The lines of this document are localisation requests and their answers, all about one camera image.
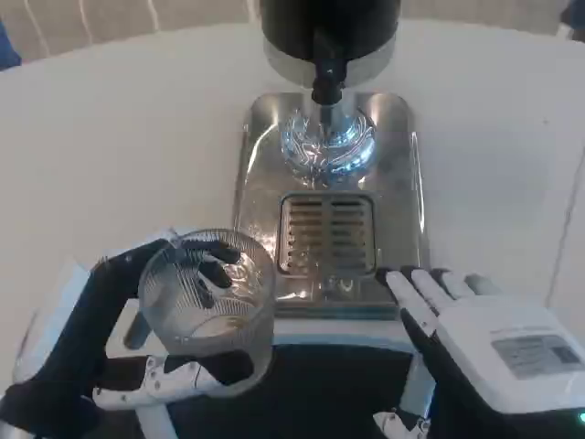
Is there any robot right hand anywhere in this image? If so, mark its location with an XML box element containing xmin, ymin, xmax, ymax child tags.
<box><xmin>373</xmin><ymin>266</ymin><xmax>585</xmax><ymax>439</ymax></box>

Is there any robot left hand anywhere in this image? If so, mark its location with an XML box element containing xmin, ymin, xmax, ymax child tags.
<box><xmin>0</xmin><ymin>226</ymin><xmax>257</xmax><ymax>439</ymax></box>

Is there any clear ribbed glass cup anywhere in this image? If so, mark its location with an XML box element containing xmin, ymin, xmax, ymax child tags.
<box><xmin>136</xmin><ymin>228</ymin><xmax>278</xmax><ymax>397</ymax></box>

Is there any black white robot torso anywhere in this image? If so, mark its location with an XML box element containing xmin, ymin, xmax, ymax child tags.
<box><xmin>13</xmin><ymin>226</ymin><xmax>438</xmax><ymax>439</ymax></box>

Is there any steel drip tray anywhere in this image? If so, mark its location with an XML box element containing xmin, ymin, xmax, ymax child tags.
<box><xmin>230</xmin><ymin>91</ymin><xmax>433</xmax><ymax>320</ymax></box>

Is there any slotted steel tray grid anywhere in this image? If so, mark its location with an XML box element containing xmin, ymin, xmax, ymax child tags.
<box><xmin>276</xmin><ymin>191</ymin><xmax>380</xmax><ymax>278</ymax></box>

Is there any person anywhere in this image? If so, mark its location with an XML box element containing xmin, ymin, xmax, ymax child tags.
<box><xmin>0</xmin><ymin>20</ymin><xmax>23</xmax><ymax>72</ymax></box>

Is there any black dispenser tap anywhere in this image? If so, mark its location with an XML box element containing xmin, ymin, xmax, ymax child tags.
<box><xmin>310</xmin><ymin>59</ymin><xmax>349</xmax><ymax>129</ymax></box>

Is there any black steel drink dispenser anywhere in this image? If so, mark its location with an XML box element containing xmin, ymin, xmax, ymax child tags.
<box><xmin>259</xmin><ymin>0</ymin><xmax>397</xmax><ymax>189</ymax></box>

